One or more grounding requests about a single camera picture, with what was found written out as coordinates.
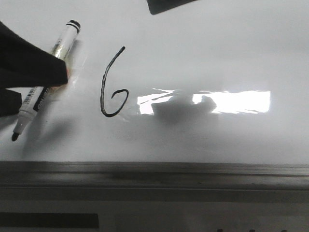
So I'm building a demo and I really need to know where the white whiteboard marker pen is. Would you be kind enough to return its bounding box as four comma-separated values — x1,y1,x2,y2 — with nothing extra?
11,20,81,142

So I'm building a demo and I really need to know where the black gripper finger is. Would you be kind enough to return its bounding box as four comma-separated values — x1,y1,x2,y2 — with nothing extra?
147,0,195,15
0,23,68,117

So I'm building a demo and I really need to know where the white whiteboard with metal frame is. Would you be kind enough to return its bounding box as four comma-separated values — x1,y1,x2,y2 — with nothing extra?
0,0,309,189

